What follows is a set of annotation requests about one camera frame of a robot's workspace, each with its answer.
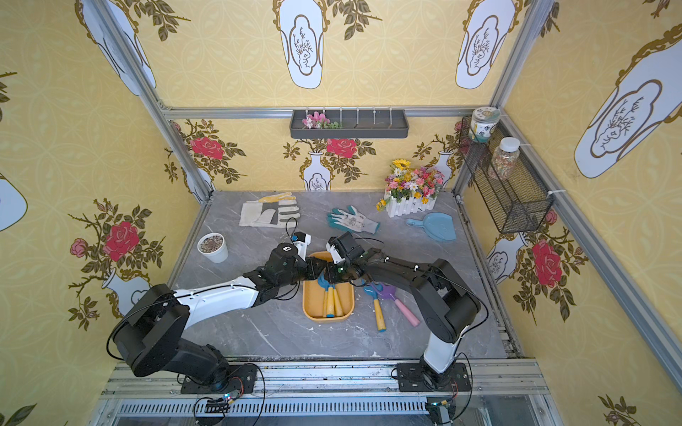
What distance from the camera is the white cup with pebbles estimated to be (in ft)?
3.10

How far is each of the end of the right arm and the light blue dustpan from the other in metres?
0.41

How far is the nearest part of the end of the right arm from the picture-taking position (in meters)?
0.67

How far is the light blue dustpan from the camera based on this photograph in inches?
42.2

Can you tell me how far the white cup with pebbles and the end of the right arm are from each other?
0.43m
